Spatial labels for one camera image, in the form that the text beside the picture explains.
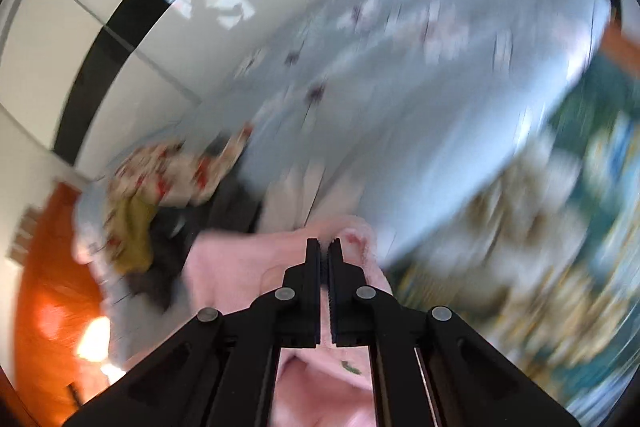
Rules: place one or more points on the green floral blanket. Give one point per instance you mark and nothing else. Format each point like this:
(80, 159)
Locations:
(550, 257)

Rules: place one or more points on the orange wooden bed frame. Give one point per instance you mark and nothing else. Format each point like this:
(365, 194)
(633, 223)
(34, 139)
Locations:
(622, 52)

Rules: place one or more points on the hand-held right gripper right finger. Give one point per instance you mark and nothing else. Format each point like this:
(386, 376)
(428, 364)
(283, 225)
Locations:
(336, 292)

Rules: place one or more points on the dark grey garment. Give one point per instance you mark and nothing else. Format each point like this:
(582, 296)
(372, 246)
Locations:
(165, 252)

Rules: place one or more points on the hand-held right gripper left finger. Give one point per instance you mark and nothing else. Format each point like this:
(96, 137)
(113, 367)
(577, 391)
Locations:
(313, 287)

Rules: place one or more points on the beige cloth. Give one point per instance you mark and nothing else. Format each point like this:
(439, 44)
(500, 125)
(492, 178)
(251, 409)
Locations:
(290, 202)

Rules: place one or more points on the yellow garment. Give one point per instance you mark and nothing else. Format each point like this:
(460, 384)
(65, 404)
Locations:
(132, 232)

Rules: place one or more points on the pink fleece garment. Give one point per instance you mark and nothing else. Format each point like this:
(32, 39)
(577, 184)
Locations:
(235, 267)

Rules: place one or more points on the white glossy wardrobe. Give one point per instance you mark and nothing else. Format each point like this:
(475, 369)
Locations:
(75, 7)

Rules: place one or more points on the light blue floral quilt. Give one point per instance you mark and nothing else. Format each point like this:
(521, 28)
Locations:
(425, 132)

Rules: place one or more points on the cream floral cloth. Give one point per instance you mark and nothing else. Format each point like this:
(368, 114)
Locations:
(170, 177)

